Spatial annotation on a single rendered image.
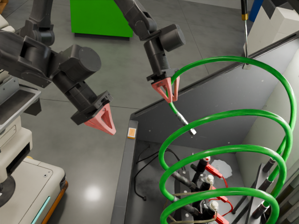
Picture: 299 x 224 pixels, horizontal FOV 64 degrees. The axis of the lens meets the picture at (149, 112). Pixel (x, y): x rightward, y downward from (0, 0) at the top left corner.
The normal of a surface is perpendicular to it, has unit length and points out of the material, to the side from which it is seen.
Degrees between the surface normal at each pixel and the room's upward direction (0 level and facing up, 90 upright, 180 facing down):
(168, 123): 90
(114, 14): 90
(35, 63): 31
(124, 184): 0
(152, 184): 0
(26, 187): 0
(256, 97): 90
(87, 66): 43
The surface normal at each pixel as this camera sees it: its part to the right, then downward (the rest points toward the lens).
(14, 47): 0.70, -0.34
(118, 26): 0.16, 0.65
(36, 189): 0.15, -0.76
